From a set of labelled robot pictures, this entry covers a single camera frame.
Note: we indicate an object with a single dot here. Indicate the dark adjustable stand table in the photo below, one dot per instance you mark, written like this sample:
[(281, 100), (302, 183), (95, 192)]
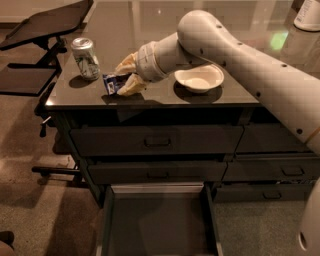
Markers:
[(44, 29)]

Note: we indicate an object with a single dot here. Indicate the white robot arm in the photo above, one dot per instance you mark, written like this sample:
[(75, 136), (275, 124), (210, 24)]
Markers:
[(291, 95)]

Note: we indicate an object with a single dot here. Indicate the blue rxbar blueberry bar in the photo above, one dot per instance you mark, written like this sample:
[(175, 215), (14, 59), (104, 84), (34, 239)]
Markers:
[(113, 83)]

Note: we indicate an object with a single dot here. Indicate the middle right drawer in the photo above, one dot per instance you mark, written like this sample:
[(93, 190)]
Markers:
[(273, 168)]

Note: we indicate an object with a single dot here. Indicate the top right drawer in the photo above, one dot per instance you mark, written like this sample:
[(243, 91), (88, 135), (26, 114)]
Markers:
[(269, 138)]

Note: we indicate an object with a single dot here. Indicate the top left drawer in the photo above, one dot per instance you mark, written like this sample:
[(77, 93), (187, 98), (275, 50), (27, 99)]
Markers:
[(155, 140)]

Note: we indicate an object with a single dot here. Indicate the bottom right drawer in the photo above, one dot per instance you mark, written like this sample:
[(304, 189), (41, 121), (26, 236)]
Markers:
[(249, 193)]

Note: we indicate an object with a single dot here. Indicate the white cylindrical container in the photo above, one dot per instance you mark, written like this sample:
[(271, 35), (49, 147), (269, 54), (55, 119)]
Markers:
[(308, 17)]

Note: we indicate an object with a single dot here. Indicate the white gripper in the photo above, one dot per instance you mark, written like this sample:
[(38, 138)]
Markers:
[(145, 63)]

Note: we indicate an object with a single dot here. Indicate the open bottom left drawer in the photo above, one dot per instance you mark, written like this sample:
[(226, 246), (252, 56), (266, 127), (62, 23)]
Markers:
[(159, 219)]

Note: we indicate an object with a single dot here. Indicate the white paper bowl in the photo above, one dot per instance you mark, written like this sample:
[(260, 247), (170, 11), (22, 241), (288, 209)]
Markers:
[(200, 79)]

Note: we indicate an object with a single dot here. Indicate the silver green soda can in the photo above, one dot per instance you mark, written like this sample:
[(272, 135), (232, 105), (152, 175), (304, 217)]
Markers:
[(85, 57)]

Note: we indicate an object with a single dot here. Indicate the middle left drawer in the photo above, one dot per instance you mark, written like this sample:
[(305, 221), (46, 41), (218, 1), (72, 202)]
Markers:
[(144, 172)]

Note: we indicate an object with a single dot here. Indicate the dark grey drawer cabinet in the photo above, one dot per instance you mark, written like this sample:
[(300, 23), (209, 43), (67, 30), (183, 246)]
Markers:
[(120, 28)]

